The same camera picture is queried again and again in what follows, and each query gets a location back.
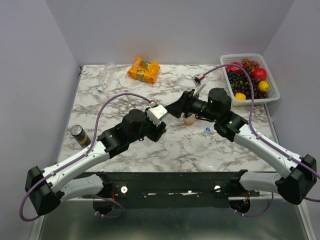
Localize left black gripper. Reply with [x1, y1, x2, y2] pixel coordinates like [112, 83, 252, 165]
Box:
[129, 108, 168, 144]

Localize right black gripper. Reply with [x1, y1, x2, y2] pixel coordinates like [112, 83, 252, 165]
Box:
[163, 89, 219, 123]

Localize orange juice bottle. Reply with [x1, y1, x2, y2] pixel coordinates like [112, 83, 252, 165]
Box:
[183, 114, 196, 126]

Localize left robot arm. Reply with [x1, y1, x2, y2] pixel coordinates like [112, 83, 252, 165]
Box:
[25, 105, 168, 216]

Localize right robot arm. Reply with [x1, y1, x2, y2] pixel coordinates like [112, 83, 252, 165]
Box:
[166, 87, 317, 205]

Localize clear bottle blue cap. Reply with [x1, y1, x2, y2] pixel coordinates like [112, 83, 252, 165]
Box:
[97, 62, 116, 93]

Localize orange snack bag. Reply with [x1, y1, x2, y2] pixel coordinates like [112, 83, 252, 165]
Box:
[127, 57, 161, 84]

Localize yellow lemon lower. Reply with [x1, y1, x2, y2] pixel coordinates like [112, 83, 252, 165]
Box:
[234, 92, 247, 101]

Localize yellow lemon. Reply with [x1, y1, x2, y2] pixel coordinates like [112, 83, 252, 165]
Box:
[258, 80, 269, 93]
[234, 92, 247, 101]

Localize blue grape bunch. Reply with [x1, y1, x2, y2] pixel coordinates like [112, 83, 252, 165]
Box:
[227, 70, 243, 87]

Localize dark red grape bunch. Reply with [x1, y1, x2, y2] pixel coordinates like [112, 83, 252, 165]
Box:
[231, 58, 268, 100]

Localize red apple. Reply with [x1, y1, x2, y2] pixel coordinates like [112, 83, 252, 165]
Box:
[225, 62, 243, 73]

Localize black yellow drink can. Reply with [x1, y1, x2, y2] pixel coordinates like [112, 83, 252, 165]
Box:
[70, 124, 91, 148]

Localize yellow lemon upper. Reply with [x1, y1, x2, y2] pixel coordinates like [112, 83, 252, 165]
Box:
[258, 80, 269, 93]

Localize red round fruit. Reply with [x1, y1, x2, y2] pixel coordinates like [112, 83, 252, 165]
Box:
[253, 67, 267, 81]

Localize white plastic basket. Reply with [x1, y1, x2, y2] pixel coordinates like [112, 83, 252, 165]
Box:
[220, 53, 281, 106]

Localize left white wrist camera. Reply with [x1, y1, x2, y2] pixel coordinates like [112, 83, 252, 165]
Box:
[146, 102, 168, 127]

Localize black base frame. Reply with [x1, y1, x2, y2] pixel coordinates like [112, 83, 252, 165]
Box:
[80, 170, 260, 210]

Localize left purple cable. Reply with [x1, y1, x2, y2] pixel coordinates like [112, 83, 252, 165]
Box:
[19, 92, 156, 222]

